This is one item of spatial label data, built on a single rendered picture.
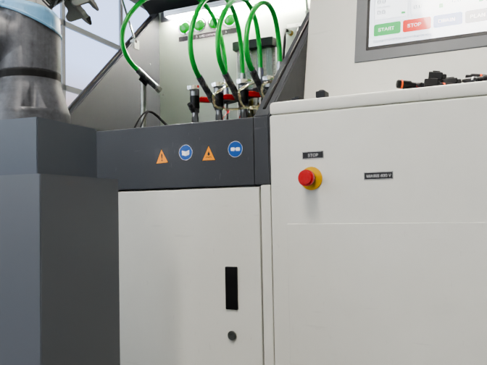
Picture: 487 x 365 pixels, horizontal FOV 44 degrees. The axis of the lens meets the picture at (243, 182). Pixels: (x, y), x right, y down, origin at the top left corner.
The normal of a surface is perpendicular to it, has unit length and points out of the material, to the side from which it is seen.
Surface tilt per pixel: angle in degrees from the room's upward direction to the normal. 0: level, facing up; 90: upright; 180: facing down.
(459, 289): 90
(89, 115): 90
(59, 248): 90
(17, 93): 73
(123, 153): 90
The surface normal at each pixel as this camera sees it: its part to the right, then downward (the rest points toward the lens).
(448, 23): -0.44, -0.27
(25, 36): 0.26, -0.04
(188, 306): -0.44, -0.03
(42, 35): 0.68, -0.04
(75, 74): 0.94, -0.04
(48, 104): 0.68, -0.34
